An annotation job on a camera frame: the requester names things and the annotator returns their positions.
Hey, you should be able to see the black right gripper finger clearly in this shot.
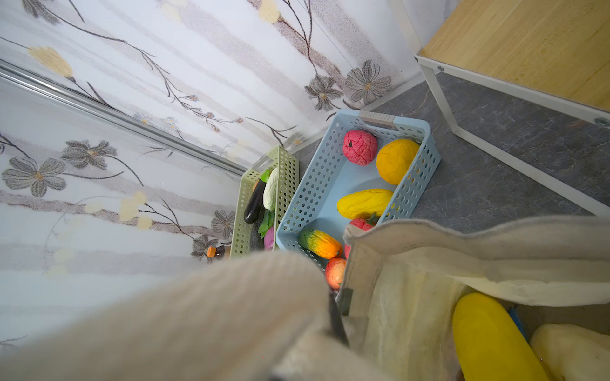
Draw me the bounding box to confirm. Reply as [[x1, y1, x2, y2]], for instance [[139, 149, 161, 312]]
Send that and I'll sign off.
[[328, 291, 349, 347]]

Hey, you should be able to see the cream canvas tote bag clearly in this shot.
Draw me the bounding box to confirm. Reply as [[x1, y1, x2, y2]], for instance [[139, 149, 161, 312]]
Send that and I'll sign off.
[[1, 216, 609, 380]]

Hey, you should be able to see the yellow mango toy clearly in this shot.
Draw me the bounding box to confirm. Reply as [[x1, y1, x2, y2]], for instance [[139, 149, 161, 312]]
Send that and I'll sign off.
[[337, 188, 393, 220], [452, 293, 549, 380]]

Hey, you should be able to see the cream white round vegetable toy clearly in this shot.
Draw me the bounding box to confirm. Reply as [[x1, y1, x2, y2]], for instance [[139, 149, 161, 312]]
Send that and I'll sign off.
[[530, 324, 609, 381]]

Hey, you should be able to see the blue candy bag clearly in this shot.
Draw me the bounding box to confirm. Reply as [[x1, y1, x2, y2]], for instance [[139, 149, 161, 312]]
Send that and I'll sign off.
[[508, 305, 529, 341]]

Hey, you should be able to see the green orange papaya toy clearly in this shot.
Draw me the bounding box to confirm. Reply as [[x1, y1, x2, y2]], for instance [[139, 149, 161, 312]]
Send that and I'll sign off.
[[298, 230, 343, 260]]

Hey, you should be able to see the red bell pepper toy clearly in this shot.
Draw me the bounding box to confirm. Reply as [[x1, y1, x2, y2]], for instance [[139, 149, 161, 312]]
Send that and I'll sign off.
[[344, 217, 376, 260]]

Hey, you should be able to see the purple onion toy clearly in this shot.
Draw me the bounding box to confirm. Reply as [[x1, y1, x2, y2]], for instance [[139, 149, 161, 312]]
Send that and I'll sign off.
[[264, 226, 275, 250]]

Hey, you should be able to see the white radish toy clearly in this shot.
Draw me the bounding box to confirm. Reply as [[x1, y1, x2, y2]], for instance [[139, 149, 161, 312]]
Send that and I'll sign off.
[[263, 168, 279, 211]]

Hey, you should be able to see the brown glass bottle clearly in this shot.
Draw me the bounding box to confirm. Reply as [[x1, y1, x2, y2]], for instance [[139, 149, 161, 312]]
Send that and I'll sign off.
[[206, 245, 227, 261]]

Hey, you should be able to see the green plastic basket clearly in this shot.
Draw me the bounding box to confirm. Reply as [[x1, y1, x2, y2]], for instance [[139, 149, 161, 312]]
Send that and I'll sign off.
[[231, 146, 300, 259]]

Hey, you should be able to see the blue plastic basket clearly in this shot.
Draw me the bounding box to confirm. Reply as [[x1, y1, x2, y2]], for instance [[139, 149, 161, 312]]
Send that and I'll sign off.
[[276, 110, 441, 268]]

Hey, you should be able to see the orange fruit toy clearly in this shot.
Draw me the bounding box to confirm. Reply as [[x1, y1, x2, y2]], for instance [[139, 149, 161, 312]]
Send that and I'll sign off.
[[376, 139, 419, 185]]

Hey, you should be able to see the white wire wooden shelf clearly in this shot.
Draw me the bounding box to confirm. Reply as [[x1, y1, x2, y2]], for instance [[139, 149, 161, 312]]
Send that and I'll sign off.
[[416, 1, 609, 217]]

